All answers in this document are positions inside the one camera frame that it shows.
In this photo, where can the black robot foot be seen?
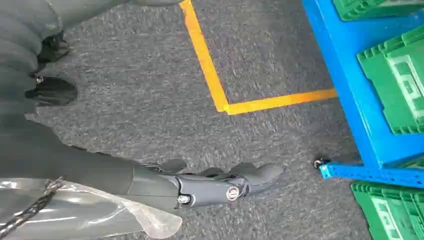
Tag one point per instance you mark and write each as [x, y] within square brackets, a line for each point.
[53, 91]
[51, 49]

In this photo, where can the green plastic crate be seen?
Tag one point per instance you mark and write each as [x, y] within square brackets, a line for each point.
[387, 212]
[371, 8]
[397, 86]

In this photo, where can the black shelf foot bolt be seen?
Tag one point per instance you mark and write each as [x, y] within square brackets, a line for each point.
[319, 163]

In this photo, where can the glossy grey plastic-wrapped shell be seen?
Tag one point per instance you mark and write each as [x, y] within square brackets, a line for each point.
[82, 215]

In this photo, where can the yellow floor tape corner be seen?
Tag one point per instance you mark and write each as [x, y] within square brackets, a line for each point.
[207, 63]

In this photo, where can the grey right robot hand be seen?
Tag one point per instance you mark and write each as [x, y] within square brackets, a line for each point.
[82, 169]

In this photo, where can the blue metal shelf rack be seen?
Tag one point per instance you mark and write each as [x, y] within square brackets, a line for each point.
[348, 73]

